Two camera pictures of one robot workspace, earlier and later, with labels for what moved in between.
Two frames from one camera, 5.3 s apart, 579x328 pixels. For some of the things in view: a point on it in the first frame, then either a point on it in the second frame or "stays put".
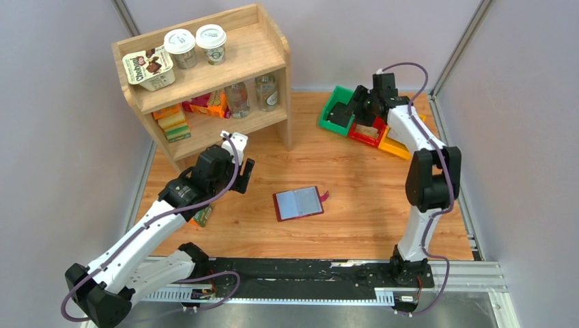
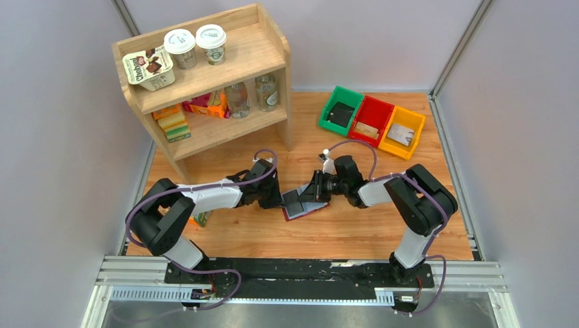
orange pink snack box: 214,104 stays put
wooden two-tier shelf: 194,79 stays put
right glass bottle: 267,92 stays put
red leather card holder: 298,203 stays put
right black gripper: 355,104 -> 319,186
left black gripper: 246,174 -> 275,195
